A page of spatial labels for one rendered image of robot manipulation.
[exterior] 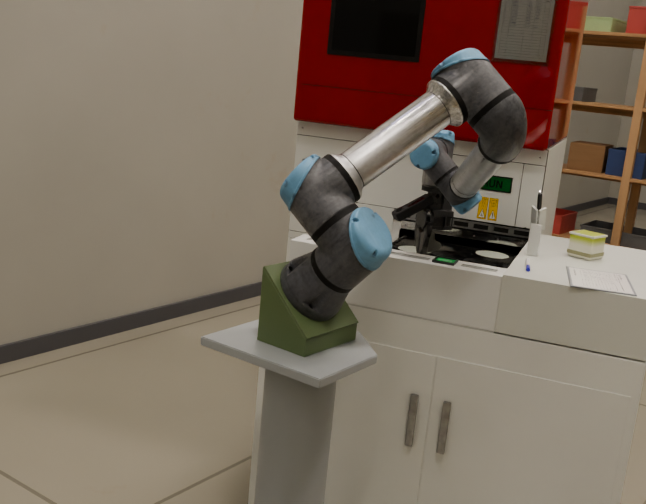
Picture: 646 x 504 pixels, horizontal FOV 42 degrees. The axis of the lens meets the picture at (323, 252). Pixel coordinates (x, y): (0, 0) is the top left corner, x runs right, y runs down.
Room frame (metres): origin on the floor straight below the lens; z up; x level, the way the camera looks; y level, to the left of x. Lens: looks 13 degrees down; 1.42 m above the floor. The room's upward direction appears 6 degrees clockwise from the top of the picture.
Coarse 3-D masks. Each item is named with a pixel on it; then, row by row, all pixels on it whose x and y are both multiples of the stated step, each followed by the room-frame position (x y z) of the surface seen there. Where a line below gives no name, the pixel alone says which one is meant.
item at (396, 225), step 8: (392, 224) 2.66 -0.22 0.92; (400, 224) 2.65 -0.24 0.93; (408, 224) 2.64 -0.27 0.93; (392, 232) 2.66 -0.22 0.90; (440, 232) 2.61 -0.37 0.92; (448, 232) 2.60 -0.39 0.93; (456, 232) 2.59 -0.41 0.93; (464, 232) 2.58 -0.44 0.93; (472, 232) 2.57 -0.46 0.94; (480, 232) 2.57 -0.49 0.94; (392, 240) 2.66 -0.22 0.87; (480, 240) 2.57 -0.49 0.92; (488, 240) 2.56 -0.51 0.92; (496, 240) 2.55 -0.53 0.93; (504, 240) 2.54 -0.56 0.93; (512, 240) 2.53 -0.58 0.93; (520, 240) 2.52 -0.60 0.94
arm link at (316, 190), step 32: (448, 64) 1.80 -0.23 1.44; (480, 64) 1.80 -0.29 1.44; (448, 96) 1.77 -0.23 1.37; (480, 96) 1.78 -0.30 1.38; (384, 128) 1.75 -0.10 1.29; (416, 128) 1.75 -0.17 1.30; (320, 160) 1.72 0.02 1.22; (352, 160) 1.71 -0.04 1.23; (384, 160) 1.73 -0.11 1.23; (288, 192) 1.68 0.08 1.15; (320, 192) 1.66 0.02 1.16; (352, 192) 1.69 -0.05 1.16; (320, 224) 1.64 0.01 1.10
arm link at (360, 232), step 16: (352, 208) 1.67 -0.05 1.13; (368, 208) 1.68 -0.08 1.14; (336, 224) 1.64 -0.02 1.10; (352, 224) 1.62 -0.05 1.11; (368, 224) 1.64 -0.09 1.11; (384, 224) 1.69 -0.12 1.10; (320, 240) 1.65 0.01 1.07; (336, 240) 1.63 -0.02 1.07; (352, 240) 1.61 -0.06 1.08; (368, 240) 1.61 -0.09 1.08; (384, 240) 1.65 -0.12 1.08; (320, 256) 1.66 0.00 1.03; (336, 256) 1.63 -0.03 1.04; (352, 256) 1.61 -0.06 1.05; (368, 256) 1.61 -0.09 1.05; (384, 256) 1.63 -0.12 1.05; (336, 272) 1.64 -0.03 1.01; (352, 272) 1.63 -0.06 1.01; (368, 272) 1.64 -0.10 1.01; (352, 288) 1.68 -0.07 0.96
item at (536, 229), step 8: (536, 208) 2.19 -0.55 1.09; (544, 208) 2.18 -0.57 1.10; (536, 216) 2.19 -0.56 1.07; (544, 216) 2.20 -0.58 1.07; (536, 224) 2.19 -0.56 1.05; (544, 224) 2.21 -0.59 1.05; (536, 232) 2.18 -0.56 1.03; (528, 240) 2.19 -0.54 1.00; (536, 240) 2.18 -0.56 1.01; (528, 248) 2.19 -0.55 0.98; (536, 248) 2.18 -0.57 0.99; (536, 256) 2.18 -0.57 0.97
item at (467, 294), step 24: (312, 240) 2.13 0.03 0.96; (384, 264) 2.03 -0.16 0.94; (408, 264) 2.01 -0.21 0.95; (432, 264) 1.99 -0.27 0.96; (456, 264) 2.01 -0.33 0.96; (480, 264) 2.04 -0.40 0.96; (360, 288) 2.05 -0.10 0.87; (384, 288) 2.03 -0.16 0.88; (408, 288) 2.01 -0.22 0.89; (432, 288) 1.99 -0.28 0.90; (456, 288) 1.97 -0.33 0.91; (480, 288) 1.95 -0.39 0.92; (408, 312) 2.01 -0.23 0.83; (432, 312) 1.99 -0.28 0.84; (456, 312) 1.97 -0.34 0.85; (480, 312) 1.95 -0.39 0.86
